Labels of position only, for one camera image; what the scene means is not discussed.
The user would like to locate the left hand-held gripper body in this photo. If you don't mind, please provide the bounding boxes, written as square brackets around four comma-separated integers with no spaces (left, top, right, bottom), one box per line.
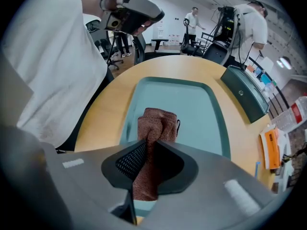
[99,0,146,35]

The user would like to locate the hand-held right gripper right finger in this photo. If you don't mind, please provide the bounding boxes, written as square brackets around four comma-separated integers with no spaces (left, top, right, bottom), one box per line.
[141,139,276,230]

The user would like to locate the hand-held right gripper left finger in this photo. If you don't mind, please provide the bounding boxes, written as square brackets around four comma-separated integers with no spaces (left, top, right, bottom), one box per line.
[56,139,147,226]

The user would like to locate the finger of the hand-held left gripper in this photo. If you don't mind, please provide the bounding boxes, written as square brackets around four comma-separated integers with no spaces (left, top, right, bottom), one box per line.
[124,0,165,23]

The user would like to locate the green plastic tray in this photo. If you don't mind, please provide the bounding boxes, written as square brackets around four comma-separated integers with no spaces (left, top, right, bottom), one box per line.
[119,76,232,219]

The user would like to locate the brown cleaning cloth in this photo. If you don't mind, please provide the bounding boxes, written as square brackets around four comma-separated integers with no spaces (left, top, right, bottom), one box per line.
[132,107,181,202]

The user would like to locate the person's left hand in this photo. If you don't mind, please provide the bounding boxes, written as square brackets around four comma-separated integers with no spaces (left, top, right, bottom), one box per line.
[132,20,154,36]

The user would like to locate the black headrest office chair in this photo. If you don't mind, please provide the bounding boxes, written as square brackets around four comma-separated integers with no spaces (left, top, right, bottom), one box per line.
[180,18,205,57]

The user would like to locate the orange and white box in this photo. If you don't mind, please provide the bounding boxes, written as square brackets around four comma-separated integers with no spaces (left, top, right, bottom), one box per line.
[259,125,288,170]

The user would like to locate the person's light grey shirt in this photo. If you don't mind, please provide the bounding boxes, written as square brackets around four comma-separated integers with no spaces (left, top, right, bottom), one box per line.
[1,0,108,149]

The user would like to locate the dark grey moulded chair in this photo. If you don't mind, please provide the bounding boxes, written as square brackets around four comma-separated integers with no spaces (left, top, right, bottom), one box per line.
[202,40,231,67]

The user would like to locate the black backpack rig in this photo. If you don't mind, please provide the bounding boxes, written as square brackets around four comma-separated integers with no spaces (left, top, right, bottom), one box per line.
[210,5,243,50]

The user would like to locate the dark green box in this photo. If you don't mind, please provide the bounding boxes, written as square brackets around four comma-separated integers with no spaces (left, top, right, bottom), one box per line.
[220,65,270,124]

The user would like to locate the black metal railing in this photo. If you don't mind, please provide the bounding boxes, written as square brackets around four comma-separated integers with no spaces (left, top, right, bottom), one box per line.
[248,56,290,116]

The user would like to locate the blue storage boxes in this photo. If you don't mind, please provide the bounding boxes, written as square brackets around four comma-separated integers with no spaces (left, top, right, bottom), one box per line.
[253,67,277,86]

